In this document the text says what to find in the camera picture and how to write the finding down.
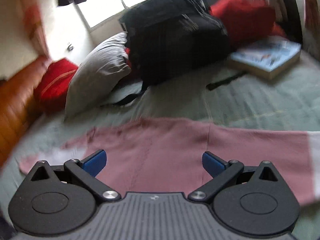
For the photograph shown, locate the grey green pillow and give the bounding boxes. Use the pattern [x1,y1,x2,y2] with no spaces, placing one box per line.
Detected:
[65,32,131,119]

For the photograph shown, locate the red plaid curtain left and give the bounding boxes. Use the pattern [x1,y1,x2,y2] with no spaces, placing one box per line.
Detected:
[20,0,50,58]

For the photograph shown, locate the red quilt right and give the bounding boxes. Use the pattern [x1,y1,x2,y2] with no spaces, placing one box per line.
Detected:
[209,0,286,48]

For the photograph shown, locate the red quilt left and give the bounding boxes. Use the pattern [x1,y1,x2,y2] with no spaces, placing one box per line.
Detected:
[34,58,78,115]

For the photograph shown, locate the pink and white sweater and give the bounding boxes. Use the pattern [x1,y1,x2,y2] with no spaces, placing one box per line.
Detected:
[19,118,319,205]

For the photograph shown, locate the green plaid bed blanket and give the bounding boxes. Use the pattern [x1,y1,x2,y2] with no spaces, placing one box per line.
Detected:
[0,49,320,240]

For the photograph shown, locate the red quilt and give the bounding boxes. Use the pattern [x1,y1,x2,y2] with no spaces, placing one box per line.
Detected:
[209,0,286,48]
[34,58,78,115]

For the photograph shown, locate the black backpack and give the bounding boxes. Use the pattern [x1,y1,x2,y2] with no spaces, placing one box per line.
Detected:
[116,0,230,106]

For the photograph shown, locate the wooden headboard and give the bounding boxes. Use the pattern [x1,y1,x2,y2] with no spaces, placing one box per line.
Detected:
[1,56,51,165]

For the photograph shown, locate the blue white book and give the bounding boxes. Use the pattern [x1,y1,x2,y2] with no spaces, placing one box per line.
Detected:
[228,36,302,80]

